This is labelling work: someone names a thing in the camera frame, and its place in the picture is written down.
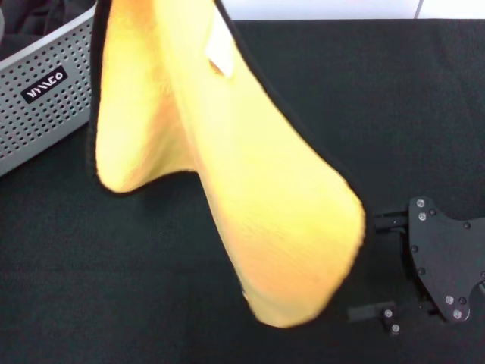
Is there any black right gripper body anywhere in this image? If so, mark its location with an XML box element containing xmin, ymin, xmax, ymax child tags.
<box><xmin>407</xmin><ymin>196</ymin><xmax>485</xmax><ymax>324</ymax></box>

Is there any yellow towel black edge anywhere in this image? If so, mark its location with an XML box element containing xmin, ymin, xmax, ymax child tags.
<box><xmin>85</xmin><ymin>0</ymin><xmax>368</xmax><ymax>330</ymax></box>

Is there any black tablecloth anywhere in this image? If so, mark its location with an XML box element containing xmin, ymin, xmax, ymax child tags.
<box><xmin>0</xmin><ymin>18</ymin><xmax>485</xmax><ymax>364</ymax></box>

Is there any grey perforated storage box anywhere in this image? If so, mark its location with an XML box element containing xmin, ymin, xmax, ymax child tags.
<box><xmin>0</xmin><ymin>0</ymin><xmax>99</xmax><ymax>177</ymax></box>

